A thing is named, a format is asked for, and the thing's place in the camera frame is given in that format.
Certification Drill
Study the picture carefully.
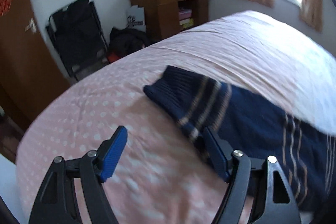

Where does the brown wooden wardrobe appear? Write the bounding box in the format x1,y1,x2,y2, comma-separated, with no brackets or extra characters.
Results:
0,0,71,130

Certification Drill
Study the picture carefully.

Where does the red paper decoration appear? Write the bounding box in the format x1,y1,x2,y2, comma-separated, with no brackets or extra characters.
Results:
0,0,15,16

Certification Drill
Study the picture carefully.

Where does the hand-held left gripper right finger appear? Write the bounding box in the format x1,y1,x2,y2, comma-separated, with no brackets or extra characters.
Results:
202,126,302,224

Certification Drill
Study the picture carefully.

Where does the black folding chair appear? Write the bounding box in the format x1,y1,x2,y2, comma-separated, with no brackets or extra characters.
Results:
45,0,111,81

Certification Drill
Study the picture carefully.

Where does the bed with printed sheet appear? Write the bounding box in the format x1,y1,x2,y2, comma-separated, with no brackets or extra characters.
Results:
16,10,336,224

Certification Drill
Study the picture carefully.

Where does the wooden side cabinet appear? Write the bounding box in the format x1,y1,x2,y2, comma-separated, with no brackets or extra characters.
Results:
125,0,210,43

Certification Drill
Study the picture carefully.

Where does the navy striped sweater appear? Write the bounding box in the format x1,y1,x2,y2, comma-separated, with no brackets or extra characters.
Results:
143,65,336,214

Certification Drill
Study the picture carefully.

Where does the black bag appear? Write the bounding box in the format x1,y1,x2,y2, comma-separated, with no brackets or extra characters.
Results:
109,27,150,59

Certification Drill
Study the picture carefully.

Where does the white printed paper bag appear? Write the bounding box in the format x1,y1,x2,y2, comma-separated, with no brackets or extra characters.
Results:
126,6,147,31

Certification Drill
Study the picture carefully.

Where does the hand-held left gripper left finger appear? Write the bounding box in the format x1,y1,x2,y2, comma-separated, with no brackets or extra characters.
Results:
28,126,128,224

